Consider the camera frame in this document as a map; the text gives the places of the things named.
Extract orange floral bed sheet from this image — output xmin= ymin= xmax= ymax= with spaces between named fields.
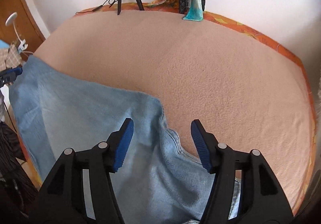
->
xmin=74 ymin=2 xmax=317 ymax=215

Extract white small desk lamp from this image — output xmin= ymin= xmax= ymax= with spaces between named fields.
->
xmin=5 ymin=12 xmax=28 ymax=54

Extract peach fleece blanket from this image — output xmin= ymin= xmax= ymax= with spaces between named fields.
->
xmin=35 ymin=10 xmax=315 ymax=212

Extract wooden door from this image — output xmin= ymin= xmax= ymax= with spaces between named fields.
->
xmin=1 ymin=0 xmax=45 ymax=52

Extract light blue denim pants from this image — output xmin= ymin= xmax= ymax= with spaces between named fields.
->
xmin=9 ymin=57 xmax=214 ymax=223

